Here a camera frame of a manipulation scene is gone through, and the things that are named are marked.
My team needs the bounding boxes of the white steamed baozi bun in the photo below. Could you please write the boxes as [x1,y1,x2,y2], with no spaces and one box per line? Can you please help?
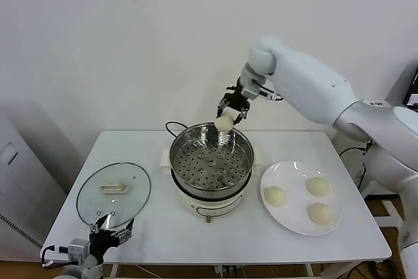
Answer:
[306,176,332,197]
[214,111,234,132]
[264,186,288,208]
[308,202,335,226]

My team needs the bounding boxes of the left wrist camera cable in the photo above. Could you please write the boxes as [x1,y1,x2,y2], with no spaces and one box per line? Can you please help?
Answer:
[40,242,71,266]

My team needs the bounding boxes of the glass lid cream handle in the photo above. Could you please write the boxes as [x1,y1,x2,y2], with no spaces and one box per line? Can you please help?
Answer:
[75,161,152,229]

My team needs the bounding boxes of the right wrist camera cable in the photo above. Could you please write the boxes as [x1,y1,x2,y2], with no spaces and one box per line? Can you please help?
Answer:
[260,85,284,102]

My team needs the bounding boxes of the white round plate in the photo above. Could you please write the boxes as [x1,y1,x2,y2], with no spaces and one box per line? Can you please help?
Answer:
[259,160,344,236]

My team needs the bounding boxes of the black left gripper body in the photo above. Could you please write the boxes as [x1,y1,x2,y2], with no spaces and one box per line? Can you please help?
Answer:
[88,229,124,262]

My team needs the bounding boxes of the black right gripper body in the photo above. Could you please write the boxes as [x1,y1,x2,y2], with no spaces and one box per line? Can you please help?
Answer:
[226,77,252,110]

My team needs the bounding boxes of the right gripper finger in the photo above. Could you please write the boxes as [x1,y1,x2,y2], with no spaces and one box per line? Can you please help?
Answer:
[233,106,248,126]
[215,94,234,118]

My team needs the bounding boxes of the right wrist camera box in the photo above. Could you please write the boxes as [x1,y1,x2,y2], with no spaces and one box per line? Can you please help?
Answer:
[242,74,266,99]

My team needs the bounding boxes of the black laptop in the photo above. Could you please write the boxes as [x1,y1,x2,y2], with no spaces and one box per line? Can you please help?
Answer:
[402,61,418,108]

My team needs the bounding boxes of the white cabinet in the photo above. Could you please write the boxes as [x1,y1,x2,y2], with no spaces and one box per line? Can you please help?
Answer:
[0,110,68,262]

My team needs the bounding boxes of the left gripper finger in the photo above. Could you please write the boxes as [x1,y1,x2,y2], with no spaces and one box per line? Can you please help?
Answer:
[112,218,136,239]
[88,214,112,234]

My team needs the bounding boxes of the cream electric cooker base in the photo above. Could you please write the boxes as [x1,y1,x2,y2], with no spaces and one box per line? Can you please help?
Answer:
[159,146,264,225]

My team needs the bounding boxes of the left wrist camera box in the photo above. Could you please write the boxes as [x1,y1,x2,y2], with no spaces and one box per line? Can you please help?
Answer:
[67,238,91,263]

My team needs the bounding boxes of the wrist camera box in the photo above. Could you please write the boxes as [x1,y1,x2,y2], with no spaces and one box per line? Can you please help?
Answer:
[242,74,266,99]
[67,238,91,263]

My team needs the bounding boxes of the black cooker power cable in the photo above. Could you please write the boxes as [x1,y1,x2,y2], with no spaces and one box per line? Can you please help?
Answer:
[164,121,189,139]

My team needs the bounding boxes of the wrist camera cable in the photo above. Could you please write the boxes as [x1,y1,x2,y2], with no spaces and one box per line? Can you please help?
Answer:
[260,85,284,102]
[40,242,71,266]

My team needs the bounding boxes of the black cable with adapter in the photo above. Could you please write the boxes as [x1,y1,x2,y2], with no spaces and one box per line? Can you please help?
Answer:
[338,140,375,191]

